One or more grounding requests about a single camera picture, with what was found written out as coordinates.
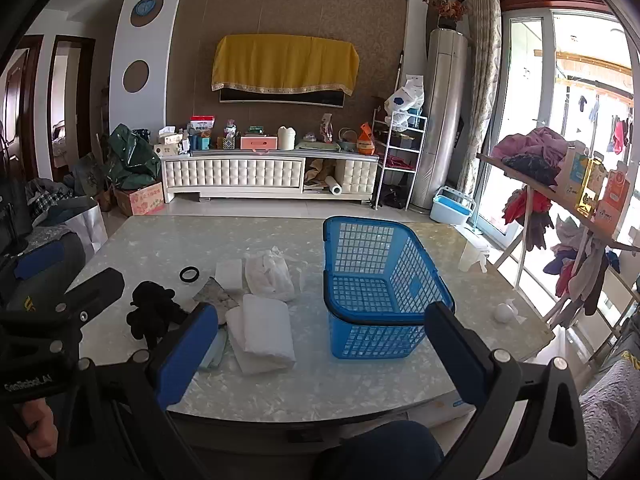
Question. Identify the light blue cloth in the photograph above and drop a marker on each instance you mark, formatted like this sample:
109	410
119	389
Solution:
215	352

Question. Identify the black television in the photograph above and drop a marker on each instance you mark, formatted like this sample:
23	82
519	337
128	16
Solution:
280	97

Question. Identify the tissue box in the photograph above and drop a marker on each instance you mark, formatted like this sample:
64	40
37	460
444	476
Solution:
167	142

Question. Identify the white towel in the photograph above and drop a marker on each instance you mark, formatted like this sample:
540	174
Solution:
260	330

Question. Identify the orange carton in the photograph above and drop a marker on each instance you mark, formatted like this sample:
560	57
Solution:
614	200

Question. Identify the white metal shelf rack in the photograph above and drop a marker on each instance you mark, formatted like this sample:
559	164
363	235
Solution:
400	160

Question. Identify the grey cloth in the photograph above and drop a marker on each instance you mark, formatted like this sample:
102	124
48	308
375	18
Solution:
215	297

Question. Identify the wooden clothes rack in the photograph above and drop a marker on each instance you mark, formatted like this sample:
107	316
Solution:
540	195

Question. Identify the blue and white carton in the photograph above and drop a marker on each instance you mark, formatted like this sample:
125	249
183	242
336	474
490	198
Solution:
572	175

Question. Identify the silver gift bag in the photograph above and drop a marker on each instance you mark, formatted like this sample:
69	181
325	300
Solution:
90	232

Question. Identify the snack bag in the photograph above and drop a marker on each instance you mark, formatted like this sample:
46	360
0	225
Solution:
326	127

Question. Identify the pink storage box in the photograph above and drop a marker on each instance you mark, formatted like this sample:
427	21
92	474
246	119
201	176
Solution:
259	143

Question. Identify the person's left hand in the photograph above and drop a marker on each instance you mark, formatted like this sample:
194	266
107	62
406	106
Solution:
36	427

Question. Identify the paper towel roll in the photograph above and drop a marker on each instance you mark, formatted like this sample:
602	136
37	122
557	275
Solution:
332	186

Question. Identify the yellow bottle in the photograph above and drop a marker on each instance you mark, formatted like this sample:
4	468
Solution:
590	185

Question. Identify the white plastic jug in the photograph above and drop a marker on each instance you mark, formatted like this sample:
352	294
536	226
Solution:
286	139

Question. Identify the orange bag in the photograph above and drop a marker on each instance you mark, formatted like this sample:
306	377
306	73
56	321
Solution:
366	142

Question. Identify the grey quilted blanket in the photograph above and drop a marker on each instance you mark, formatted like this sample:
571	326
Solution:
612	410

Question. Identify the white cloth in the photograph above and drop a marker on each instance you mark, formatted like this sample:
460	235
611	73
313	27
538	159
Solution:
267	275

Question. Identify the round blue wall ornament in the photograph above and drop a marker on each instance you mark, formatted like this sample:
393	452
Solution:
147	10

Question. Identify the white plastic bags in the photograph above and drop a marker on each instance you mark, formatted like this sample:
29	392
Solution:
405	100

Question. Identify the artificial flower bunch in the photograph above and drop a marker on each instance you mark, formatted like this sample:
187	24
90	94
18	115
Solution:
450	10

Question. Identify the blue plastic basket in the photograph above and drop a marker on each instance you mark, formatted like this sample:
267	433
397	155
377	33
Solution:
328	250

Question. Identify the yellow tv cover cloth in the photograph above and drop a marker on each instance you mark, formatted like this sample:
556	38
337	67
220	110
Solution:
285	62

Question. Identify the patterned curtain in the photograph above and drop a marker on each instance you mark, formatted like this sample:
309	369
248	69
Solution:
482	85

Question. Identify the pink clothes pile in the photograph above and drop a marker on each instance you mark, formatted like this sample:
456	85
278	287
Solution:
530	147

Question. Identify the pink printed cardboard box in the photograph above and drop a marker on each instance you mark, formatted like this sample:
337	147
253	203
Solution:
142	200

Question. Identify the white padded tv cabinet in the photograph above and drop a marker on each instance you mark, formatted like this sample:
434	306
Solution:
230	175

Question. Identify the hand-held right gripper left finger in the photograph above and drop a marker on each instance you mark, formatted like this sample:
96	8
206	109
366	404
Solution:
182	360

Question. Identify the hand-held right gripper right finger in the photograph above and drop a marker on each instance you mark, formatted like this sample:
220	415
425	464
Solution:
455	360

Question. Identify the red and white box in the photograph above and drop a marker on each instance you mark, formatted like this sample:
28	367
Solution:
202	125

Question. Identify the white ball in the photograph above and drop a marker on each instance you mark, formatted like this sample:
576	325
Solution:
502	313

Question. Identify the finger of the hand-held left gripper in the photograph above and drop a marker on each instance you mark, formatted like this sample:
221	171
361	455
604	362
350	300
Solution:
37	262
97	290

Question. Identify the person's blue trouser leg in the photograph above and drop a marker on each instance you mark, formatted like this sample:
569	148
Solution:
380	452

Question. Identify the green plastic bag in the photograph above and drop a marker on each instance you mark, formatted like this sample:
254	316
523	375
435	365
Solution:
130	155

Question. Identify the light blue plastic bin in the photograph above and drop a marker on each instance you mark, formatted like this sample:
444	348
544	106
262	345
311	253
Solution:
450	210

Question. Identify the standing air conditioner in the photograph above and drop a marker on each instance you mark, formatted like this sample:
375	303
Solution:
442	110

